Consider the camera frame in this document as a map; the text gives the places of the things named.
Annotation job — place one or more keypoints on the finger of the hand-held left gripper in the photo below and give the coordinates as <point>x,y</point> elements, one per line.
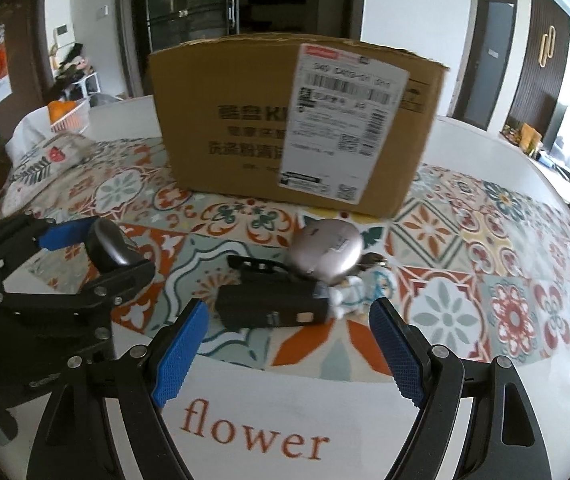
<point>65,234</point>
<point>115,285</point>

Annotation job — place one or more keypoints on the silver round case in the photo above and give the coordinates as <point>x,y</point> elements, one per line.
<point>325,247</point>

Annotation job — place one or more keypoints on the black power adapter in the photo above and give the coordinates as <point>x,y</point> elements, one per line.
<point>255,305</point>

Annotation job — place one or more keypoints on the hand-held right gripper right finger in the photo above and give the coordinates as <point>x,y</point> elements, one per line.
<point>400,355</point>

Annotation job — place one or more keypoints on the white shoe rack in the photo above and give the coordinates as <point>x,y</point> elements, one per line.
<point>82,87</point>

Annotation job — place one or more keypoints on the dark interior door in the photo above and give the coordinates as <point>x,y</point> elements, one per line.
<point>485,60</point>

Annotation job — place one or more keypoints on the dark wood wall panel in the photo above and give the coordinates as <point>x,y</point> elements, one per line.
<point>530,95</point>

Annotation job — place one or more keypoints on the orange fruit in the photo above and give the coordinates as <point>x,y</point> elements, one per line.
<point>57,111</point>
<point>71,106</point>

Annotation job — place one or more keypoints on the dark glass sliding door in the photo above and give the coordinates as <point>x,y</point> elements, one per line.
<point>190,10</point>

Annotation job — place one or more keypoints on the floral fabric tissue pouch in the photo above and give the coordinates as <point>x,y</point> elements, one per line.
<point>40,170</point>

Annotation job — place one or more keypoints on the brown cardboard box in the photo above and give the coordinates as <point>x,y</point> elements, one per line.
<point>215,135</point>

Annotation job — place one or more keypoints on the white astronaut figurine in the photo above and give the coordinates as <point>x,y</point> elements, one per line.
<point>350,295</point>

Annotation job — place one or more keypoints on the gold wall ornament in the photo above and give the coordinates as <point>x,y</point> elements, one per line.
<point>547,46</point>

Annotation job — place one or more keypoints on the black round device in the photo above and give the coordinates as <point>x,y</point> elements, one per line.
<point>110,245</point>

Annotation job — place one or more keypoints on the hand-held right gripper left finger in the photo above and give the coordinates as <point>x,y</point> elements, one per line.
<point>180,355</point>

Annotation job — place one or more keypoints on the brown wooden door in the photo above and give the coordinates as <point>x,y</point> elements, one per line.
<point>25,20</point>

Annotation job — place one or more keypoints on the white fruit basket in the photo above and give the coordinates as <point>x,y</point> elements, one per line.
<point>77,120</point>

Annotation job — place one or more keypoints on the wall intercom panel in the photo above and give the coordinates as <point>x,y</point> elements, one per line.
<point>62,39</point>

